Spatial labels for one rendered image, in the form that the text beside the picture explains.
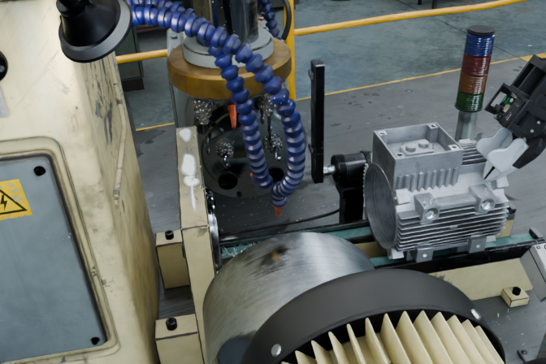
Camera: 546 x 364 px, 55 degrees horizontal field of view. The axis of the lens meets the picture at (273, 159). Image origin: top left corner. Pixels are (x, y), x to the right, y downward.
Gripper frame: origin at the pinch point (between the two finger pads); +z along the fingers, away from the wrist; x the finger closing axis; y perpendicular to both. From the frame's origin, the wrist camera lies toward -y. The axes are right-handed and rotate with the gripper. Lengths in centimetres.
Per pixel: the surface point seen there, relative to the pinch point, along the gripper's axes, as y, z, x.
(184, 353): 37, 47, 8
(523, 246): -15.9, 10.0, 1.3
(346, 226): 10.2, 25.3, -12.1
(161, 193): 37, 56, -51
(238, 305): 42, 19, 23
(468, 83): -11.1, -7.4, -34.1
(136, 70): 27, 124, -306
